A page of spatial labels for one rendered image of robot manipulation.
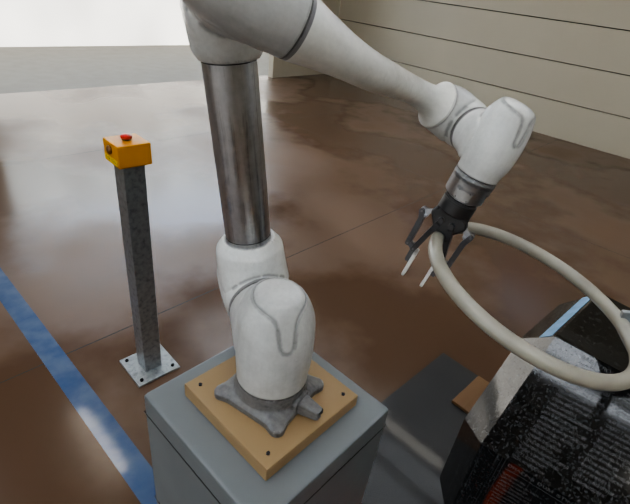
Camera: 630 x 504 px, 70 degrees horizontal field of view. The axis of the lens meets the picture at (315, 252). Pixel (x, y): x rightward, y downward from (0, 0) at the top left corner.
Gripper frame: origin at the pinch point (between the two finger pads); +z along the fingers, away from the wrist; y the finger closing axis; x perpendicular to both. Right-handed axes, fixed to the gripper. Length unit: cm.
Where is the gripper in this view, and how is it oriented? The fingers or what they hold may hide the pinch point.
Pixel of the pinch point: (419, 268)
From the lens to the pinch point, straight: 111.1
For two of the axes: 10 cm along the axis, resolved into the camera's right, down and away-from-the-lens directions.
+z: -3.4, 7.7, 5.4
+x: 4.7, -3.6, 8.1
